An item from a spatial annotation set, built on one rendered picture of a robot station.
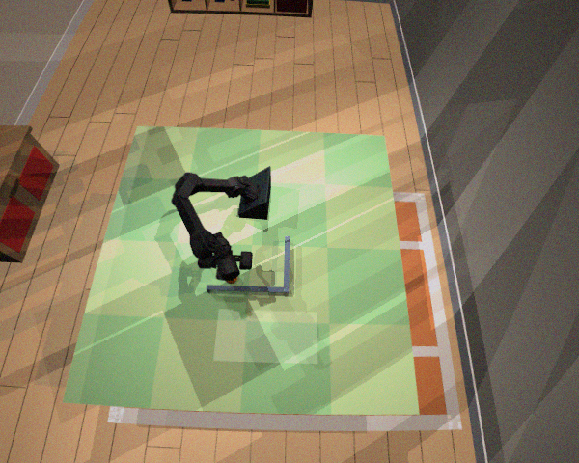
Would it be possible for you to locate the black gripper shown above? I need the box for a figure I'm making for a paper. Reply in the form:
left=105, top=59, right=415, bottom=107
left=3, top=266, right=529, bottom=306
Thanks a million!
left=198, top=250, right=253, bottom=270

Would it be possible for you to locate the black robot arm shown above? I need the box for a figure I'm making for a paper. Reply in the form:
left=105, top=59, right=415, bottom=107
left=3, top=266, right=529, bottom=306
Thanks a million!
left=171, top=173, right=260, bottom=281

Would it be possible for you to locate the grey-blue l-shaped wall top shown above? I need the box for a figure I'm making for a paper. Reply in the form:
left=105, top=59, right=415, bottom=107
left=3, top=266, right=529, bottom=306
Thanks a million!
left=207, top=236, right=290, bottom=293

